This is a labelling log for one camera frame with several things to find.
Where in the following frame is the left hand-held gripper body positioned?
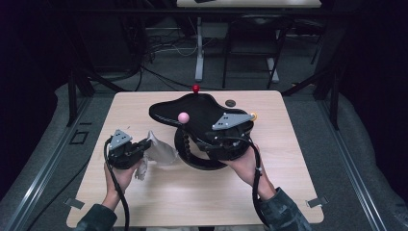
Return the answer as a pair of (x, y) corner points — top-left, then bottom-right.
(106, 129), (143, 170)

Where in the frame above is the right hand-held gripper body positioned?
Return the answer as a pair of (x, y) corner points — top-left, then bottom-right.
(196, 113), (256, 162)

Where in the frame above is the grey cleaning cloth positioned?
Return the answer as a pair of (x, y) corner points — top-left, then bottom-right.
(134, 129), (180, 181)

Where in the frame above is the black wavy tray shaker machine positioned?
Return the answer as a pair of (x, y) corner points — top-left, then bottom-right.
(148, 92), (256, 171)

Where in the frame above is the person's left hand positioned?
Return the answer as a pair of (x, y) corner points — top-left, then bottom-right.
(103, 160), (143, 195)

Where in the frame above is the person's right hand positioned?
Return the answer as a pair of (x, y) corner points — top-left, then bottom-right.
(220, 145), (277, 201)

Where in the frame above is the grey tape strip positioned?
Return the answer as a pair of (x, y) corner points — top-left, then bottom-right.
(64, 197), (86, 210)
(306, 195), (329, 209)

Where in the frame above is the white desk foot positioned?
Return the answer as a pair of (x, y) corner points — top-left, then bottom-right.
(267, 57), (281, 84)

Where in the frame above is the white desk leg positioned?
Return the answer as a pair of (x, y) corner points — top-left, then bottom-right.
(194, 16), (206, 83)

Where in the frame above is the black chair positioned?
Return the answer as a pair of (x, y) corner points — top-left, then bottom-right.
(221, 13), (292, 90)

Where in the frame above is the black crossbar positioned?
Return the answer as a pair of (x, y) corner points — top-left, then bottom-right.
(64, 9), (354, 16)

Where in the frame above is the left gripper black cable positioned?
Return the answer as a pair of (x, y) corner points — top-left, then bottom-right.
(104, 138), (130, 231)

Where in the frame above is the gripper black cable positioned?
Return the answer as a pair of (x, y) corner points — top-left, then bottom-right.
(104, 138), (130, 231)
(220, 136), (268, 227)

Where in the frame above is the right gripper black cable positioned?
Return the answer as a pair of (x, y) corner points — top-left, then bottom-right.
(220, 136), (268, 227)

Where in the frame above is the black power cord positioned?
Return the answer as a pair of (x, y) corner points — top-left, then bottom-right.
(140, 64), (225, 91)

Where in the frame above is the black floor cable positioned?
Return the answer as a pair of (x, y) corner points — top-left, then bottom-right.
(27, 157), (92, 231)

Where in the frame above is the metal floor rail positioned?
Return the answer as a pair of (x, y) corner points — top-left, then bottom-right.
(316, 95), (388, 231)
(3, 95), (94, 231)

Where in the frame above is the black frame stand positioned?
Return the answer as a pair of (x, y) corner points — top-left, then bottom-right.
(65, 68), (128, 128)
(281, 65), (342, 131)

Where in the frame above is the floor cable bundle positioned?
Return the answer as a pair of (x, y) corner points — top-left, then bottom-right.
(140, 30), (200, 64)

